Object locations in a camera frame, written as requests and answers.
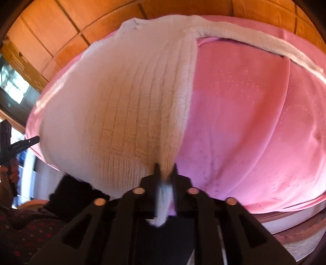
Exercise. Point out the wooden panelled wardrobe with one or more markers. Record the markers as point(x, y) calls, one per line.
point(45, 28)

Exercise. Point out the wooden bed frame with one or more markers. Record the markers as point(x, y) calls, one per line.
point(300, 242)

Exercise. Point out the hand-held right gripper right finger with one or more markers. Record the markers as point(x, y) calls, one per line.
point(178, 186)

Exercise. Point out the white knitted blanket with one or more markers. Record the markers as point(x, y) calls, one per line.
point(122, 107)

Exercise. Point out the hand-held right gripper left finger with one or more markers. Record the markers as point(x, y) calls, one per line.
point(152, 184)

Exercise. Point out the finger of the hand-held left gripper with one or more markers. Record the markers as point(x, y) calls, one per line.
point(25, 144)

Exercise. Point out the white mattress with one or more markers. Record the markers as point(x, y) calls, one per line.
point(293, 219)

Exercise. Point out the dark dotted clothing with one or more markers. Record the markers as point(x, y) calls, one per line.
point(23, 237)

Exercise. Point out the black cloth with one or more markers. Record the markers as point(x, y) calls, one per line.
point(73, 196)

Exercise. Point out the white furniture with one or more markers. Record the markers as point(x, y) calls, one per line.
point(43, 178)

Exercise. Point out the pink bed blanket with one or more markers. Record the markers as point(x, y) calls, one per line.
point(242, 127)

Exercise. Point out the person's left hand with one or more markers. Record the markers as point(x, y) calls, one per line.
point(12, 169)

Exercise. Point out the dark wooden glazed door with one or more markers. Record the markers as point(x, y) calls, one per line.
point(12, 89)

